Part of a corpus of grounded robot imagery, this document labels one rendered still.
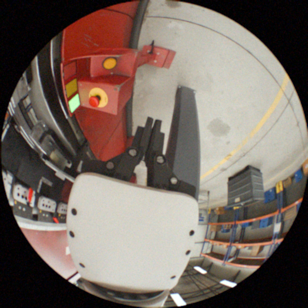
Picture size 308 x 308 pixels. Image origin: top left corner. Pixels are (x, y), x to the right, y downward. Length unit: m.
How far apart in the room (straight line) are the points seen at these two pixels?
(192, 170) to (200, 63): 0.86
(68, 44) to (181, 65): 0.87
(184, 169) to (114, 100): 0.35
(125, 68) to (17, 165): 1.06
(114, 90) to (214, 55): 0.90
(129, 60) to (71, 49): 0.25
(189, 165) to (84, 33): 0.72
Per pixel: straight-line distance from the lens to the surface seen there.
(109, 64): 0.35
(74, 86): 0.37
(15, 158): 1.10
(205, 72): 1.06
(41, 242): 0.81
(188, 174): 0.44
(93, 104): 0.33
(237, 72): 1.14
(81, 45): 0.50
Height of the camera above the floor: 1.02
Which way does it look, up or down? 32 degrees down
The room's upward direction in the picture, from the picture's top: 165 degrees counter-clockwise
